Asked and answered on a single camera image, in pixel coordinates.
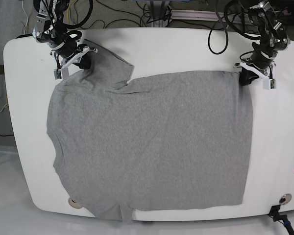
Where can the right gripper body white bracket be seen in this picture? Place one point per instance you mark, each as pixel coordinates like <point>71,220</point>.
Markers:
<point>67,53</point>

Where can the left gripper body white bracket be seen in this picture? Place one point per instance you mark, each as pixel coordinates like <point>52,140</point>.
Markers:
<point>261,64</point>

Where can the grey t-shirt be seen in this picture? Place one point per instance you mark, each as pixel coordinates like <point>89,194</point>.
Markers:
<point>174,141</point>

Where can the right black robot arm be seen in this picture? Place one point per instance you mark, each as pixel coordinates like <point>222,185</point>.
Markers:
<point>50,28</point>

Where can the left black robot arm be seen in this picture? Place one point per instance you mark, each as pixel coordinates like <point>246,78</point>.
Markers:
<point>272,36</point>

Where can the silver table grommet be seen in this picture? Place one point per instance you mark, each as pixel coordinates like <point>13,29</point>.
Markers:
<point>285,199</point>

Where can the beige table grommet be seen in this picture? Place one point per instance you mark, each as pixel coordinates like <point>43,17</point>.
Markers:
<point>74,204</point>

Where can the white aluminium rail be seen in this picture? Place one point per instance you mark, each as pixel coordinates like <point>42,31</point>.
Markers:
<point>193,15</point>

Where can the black clamp with cable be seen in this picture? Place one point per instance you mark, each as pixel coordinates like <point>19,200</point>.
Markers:
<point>282,218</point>

